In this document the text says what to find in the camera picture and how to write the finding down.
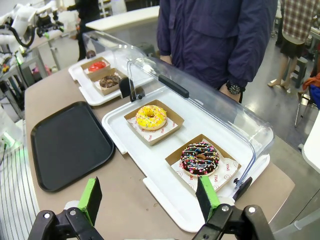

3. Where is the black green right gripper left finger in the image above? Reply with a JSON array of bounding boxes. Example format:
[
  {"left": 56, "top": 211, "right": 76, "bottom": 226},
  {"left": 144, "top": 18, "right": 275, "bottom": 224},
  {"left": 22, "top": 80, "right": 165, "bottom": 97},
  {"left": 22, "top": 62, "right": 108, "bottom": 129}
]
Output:
[{"left": 27, "top": 176, "right": 103, "bottom": 240}]

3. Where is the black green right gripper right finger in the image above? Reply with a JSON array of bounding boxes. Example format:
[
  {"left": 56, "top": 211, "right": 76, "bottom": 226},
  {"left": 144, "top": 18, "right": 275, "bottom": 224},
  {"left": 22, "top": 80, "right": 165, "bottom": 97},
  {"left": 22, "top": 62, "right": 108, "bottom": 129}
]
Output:
[{"left": 191, "top": 175, "right": 276, "bottom": 240}]

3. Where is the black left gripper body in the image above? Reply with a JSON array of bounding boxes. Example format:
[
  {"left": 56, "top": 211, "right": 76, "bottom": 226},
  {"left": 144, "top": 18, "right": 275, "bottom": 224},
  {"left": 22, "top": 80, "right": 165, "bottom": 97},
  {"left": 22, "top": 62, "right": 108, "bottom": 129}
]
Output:
[{"left": 35, "top": 11, "right": 65, "bottom": 38}]

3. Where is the kraft box with sprinkled donut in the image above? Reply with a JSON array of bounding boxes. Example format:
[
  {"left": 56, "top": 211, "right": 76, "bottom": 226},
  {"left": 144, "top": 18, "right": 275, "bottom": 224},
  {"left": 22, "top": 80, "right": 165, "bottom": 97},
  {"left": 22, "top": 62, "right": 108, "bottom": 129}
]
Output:
[{"left": 164, "top": 133, "right": 242, "bottom": 193}]

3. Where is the chocolate rainbow sprinkled donut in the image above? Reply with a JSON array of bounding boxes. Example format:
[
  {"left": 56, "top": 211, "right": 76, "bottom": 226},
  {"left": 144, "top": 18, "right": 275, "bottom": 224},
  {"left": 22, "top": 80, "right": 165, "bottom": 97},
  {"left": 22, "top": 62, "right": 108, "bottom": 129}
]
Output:
[{"left": 180, "top": 141, "right": 221, "bottom": 176}]

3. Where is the black plastic tray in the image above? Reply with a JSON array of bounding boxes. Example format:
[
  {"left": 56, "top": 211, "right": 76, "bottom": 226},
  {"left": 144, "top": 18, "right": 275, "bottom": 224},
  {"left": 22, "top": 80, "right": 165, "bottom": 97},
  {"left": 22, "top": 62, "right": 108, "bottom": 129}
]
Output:
[{"left": 30, "top": 100, "right": 116, "bottom": 193}]

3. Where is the kraft box with red donut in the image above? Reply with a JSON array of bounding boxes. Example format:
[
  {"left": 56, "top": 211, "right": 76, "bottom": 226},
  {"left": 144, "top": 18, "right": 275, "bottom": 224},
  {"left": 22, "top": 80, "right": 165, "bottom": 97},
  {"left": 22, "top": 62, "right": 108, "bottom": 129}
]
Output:
[{"left": 80, "top": 56, "right": 111, "bottom": 79}]

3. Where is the red glazed donut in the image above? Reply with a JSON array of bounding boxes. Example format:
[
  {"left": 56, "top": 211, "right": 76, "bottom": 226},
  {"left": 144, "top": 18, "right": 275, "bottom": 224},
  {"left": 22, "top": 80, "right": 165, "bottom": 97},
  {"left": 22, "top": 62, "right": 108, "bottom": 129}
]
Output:
[{"left": 88, "top": 60, "right": 107, "bottom": 73}]

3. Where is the kraft box with yellow donut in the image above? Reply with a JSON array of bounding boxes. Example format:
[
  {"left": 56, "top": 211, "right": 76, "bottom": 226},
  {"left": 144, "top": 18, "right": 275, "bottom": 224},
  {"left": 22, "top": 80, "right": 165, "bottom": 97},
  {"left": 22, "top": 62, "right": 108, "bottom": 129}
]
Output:
[{"left": 123, "top": 99, "right": 185, "bottom": 147}]

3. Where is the chocolate crumb donut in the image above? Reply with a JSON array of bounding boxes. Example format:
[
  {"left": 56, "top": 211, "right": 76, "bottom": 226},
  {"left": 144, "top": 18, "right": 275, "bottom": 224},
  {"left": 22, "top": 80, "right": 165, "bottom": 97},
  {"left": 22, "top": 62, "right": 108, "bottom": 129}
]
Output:
[{"left": 99, "top": 74, "right": 121, "bottom": 89}]

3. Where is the kraft box with chocolate donut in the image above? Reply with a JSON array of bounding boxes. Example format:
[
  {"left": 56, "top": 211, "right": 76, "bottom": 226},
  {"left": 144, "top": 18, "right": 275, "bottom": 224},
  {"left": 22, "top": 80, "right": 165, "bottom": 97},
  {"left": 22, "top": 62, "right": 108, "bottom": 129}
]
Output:
[{"left": 90, "top": 67, "right": 128, "bottom": 97}]

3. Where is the yellow sprinkled donut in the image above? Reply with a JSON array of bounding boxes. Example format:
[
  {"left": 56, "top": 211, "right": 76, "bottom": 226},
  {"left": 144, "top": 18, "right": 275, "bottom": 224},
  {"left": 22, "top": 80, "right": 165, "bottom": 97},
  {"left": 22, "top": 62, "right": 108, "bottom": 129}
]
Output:
[{"left": 135, "top": 105, "right": 168, "bottom": 132}]

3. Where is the person's left hand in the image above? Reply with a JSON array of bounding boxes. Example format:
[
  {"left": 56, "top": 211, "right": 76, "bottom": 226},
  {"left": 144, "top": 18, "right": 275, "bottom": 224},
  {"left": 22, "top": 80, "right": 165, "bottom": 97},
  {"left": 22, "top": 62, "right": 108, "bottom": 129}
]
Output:
[{"left": 219, "top": 84, "right": 244, "bottom": 104}]

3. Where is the person's right hand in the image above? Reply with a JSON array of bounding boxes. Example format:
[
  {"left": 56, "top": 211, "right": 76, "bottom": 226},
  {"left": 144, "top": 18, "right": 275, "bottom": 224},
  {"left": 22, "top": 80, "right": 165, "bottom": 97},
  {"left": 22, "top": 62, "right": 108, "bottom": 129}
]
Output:
[{"left": 159, "top": 55, "right": 173, "bottom": 66}]

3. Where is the person in black clothes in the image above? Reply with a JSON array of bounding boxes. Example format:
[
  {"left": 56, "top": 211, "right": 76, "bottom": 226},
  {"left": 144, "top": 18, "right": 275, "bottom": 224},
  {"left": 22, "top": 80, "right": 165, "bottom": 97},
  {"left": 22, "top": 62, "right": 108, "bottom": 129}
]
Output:
[{"left": 59, "top": 0, "right": 101, "bottom": 62}]

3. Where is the large white display base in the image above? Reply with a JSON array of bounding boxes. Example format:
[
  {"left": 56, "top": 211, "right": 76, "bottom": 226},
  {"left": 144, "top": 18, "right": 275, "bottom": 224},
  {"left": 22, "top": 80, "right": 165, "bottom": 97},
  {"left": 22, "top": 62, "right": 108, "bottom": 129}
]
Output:
[{"left": 101, "top": 85, "right": 271, "bottom": 233}]

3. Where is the small clear display lid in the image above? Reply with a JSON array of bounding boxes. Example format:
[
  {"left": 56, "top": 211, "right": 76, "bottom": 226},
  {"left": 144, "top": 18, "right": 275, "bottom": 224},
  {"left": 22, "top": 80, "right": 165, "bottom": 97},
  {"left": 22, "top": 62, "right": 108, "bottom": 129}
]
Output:
[{"left": 82, "top": 30, "right": 151, "bottom": 88}]

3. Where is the white counter table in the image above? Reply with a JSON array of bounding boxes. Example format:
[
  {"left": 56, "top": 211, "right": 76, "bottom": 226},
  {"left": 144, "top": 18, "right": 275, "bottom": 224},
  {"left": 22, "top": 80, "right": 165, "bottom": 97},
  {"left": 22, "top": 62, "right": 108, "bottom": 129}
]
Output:
[{"left": 85, "top": 5, "right": 161, "bottom": 33}]

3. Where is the small white display base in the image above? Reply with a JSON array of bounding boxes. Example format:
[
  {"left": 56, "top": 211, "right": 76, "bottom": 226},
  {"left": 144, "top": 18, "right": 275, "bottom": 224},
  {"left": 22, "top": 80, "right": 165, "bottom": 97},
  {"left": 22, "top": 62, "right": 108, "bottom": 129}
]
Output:
[{"left": 68, "top": 51, "right": 156, "bottom": 107}]

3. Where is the large clear display lid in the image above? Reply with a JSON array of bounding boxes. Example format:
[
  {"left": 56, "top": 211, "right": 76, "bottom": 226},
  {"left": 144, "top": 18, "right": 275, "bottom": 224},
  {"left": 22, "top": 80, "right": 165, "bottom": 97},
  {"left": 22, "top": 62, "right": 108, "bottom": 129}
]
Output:
[{"left": 119, "top": 56, "right": 275, "bottom": 203}]

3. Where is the black wrist watch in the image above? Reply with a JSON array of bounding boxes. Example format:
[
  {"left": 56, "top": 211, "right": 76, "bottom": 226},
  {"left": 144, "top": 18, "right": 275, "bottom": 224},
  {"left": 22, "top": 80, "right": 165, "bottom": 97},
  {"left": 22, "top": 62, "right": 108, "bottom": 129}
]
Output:
[{"left": 225, "top": 80, "right": 247, "bottom": 95}]

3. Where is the grey plastic stool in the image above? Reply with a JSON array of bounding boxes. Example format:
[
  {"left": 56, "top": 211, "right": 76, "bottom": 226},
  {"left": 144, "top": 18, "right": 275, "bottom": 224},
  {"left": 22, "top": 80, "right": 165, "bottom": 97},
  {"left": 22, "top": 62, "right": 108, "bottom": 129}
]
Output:
[{"left": 283, "top": 56, "right": 309, "bottom": 89}]

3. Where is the person in navy jacket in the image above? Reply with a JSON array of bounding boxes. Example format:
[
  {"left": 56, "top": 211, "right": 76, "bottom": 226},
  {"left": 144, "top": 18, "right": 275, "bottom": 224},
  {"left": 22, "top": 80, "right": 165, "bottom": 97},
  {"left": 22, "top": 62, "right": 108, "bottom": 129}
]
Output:
[{"left": 156, "top": 0, "right": 279, "bottom": 104}]

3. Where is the person in plaid shirt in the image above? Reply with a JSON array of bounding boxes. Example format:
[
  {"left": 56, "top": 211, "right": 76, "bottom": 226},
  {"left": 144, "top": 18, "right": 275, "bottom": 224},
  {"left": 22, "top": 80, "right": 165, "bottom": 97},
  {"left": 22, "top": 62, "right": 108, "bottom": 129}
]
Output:
[{"left": 267, "top": 0, "right": 318, "bottom": 88}]

